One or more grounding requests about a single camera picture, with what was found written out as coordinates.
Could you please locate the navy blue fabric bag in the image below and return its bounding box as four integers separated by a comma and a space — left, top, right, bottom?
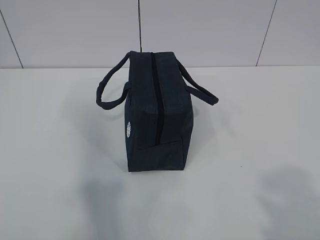
96, 51, 219, 172

